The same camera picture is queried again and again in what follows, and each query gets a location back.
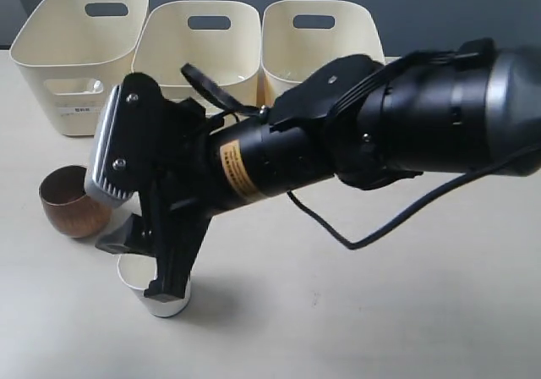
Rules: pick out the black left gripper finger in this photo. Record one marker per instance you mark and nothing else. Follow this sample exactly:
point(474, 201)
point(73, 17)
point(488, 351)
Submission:
point(130, 238)

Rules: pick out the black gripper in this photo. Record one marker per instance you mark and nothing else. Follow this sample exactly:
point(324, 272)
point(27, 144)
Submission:
point(193, 175)

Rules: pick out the white paper cup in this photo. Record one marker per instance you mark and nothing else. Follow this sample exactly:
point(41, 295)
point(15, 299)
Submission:
point(136, 272)

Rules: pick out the brown wooden cup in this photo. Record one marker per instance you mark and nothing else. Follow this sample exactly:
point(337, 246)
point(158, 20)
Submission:
point(68, 208)

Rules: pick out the clear bottle with white cap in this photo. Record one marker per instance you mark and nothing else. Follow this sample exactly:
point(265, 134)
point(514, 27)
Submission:
point(94, 87)

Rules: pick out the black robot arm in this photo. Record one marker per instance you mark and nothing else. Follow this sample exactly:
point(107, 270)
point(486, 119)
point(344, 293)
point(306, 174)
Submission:
point(473, 112)

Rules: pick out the left cream plastic bin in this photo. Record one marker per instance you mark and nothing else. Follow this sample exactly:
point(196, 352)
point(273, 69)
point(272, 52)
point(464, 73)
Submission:
point(65, 43)

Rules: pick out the cream plastic bin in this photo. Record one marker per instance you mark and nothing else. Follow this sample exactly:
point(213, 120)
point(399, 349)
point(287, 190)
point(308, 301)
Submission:
point(65, 43)
point(300, 36)
point(220, 38)

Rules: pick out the middle cream plastic bin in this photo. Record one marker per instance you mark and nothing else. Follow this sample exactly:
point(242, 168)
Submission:
point(220, 38)

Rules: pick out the right cream plastic bin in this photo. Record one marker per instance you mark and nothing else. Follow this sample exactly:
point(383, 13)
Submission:
point(300, 36)

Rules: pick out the wrist camera with grey heatsink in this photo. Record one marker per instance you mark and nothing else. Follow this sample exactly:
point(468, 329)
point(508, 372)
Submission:
point(140, 133)

